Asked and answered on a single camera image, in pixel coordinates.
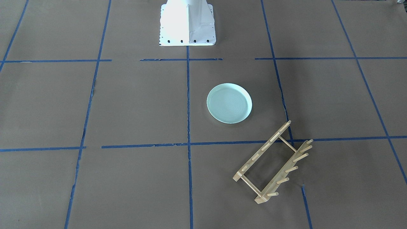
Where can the wooden dish rack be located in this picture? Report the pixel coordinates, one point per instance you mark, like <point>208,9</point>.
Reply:
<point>279,170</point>

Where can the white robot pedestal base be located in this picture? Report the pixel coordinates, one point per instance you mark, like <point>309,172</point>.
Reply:
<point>187,22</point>

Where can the light green round plate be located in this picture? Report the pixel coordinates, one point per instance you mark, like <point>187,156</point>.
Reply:
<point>229,103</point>

